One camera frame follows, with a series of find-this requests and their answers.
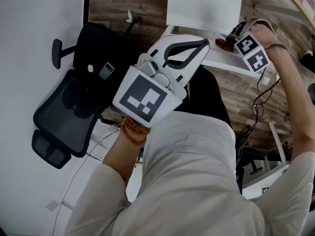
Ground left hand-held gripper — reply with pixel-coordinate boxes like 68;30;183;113
112;33;211;129

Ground person's black trousers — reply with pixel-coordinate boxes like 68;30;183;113
172;64;233;130

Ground black mesh office chair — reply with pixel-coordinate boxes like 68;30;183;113
31;16;143;170

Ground person's right hand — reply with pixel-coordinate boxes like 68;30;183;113
250;23;276;50

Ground checkered pink white table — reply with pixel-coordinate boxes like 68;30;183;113
253;0;315;31

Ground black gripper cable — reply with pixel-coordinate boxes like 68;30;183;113
236;67;282;157

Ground wooden bead bracelet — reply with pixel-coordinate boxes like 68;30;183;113
121;115;152;147

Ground left hand-held gripper camera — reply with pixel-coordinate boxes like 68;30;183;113
135;59;176;92

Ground black wrist band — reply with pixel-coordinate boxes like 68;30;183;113
264;43;289;57

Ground thin white adapter cable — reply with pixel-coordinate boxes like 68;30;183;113
52;124;121;233

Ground person's right forearm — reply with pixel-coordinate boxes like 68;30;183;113
264;43;312;161

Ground white power adapter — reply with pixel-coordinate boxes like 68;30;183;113
86;138;111;161

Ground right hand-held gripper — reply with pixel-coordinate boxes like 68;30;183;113
227;18;277;74

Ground brown cloth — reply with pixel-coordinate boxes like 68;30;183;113
215;37;237;52

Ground person's left forearm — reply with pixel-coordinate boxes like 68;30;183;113
101;125;148;181

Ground person in white shirt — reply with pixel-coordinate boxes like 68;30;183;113
64;111;315;236

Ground white wall socket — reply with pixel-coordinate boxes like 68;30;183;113
46;200;59;212

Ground white desk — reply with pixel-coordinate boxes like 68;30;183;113
242;120;315;199

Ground gray smartphone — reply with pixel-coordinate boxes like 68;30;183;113
98;61;115;81

